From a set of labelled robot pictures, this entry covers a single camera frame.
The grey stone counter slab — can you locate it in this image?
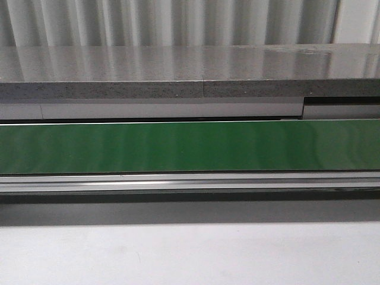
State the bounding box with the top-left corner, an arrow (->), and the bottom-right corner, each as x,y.
1,44 -> 379,100

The white pleated curtain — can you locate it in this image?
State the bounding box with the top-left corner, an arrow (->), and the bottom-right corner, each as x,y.
1,1 -> 379,46

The white panel under counter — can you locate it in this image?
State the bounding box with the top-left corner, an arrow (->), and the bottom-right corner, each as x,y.
1,96 -> 379,120

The aluminium conveyor front rail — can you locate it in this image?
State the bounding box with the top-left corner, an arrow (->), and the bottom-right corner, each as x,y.
1,170 -> 379,204

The green conveyor belt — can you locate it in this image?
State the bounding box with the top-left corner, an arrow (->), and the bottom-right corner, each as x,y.
1,119 -> 379,175

